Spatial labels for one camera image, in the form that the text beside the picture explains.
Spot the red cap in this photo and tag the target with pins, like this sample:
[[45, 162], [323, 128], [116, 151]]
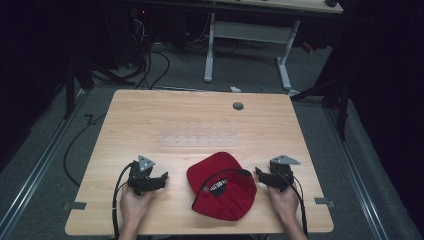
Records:
[[220, 186]]

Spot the person's left hand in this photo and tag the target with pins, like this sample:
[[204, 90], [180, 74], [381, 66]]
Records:
[[133, 203]]

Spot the grey table grommet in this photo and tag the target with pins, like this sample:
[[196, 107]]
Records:
[[238, 106]]

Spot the white desk frame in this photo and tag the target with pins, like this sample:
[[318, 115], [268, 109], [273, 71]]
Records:
[[248, 32]]

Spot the small black device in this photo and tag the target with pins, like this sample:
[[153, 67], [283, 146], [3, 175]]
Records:
[[331, 3]]

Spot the white paper scrap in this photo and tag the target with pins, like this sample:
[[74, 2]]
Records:
[[235, 89]]

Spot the person's right hand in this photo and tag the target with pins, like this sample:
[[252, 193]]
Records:
[[285, 201]]

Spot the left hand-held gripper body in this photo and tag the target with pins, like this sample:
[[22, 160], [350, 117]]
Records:
[[141, 176]]

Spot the small red object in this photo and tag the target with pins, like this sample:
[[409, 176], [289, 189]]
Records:
[[307, 47]]

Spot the metal floor rail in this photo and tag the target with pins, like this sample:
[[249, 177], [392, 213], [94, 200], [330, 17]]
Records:
[[360, 176], [33, 176]]

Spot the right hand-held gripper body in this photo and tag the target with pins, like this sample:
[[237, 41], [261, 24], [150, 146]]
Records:
[[282, 173]]

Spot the grey tape piece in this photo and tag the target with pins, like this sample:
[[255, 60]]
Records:
[[324, 201], [75, 206]]

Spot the black metal stand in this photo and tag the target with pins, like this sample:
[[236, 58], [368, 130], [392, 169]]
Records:
[[70, 86], [341, 100]]

